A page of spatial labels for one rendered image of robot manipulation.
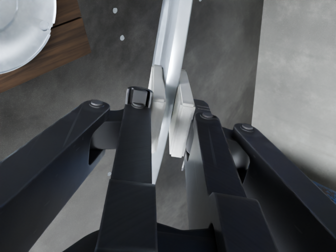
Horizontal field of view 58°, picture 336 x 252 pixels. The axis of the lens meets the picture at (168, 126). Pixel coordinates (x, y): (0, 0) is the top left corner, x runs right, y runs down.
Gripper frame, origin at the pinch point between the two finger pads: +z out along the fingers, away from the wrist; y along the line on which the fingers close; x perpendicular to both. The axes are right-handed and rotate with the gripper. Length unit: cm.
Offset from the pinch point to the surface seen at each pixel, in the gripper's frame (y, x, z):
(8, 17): -30, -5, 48
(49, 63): -25, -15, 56
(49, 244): -34, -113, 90
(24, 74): -29, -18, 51
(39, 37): -26, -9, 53
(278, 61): 88, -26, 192
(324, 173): 143, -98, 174
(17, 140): -44, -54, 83
